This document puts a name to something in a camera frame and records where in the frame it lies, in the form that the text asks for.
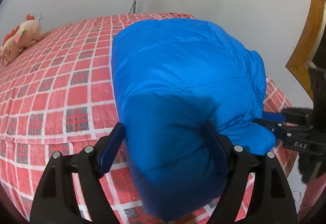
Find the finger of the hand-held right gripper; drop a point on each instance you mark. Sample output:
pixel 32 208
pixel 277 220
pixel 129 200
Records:
pixel 272 116
pixel 270 126

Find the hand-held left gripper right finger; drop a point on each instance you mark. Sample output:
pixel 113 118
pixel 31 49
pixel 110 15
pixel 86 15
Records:
pixel 219 143

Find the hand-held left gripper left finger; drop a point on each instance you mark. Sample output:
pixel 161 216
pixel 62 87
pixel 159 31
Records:
pixel 112 147

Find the blue puffer jacket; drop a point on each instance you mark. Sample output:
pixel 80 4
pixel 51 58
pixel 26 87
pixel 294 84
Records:
pixel 178 73

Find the red checked bed sheet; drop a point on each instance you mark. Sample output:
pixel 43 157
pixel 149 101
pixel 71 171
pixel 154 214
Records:
pixel 63 86

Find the pink plush toy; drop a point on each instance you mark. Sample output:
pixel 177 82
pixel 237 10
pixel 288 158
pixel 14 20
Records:
pixel 23 33

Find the wooden door frame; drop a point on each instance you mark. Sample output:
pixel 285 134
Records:
pixel 305 43

